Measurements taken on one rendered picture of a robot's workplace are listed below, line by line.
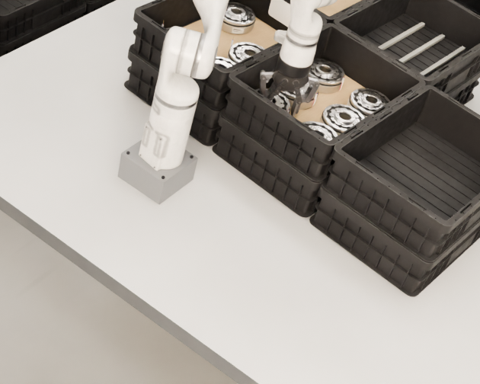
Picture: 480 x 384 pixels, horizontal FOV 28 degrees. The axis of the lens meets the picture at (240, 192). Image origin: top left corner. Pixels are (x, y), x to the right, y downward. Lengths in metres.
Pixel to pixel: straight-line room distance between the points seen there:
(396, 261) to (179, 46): 0.64
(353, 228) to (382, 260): 0.09
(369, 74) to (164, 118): 0.61
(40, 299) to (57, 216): 0.79
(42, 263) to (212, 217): 0.91
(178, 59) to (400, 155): 0.61
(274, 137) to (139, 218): 0.35
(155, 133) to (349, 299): 0.54
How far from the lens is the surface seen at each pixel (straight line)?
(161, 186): 2.08
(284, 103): 2.21
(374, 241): 2.07
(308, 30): 2.05
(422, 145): 2.29
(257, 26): 2.51
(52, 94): 2.37
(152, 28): 2.25
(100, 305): 2.81
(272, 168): 2.16
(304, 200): 2.14
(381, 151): 2.22
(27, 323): 2.76
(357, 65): 2.39
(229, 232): 2.09
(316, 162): 2.06
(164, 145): 2.04
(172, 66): 1.92
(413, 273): 2.05
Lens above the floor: 2.15
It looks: 41 degrees down
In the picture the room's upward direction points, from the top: 15 degrees clockwise
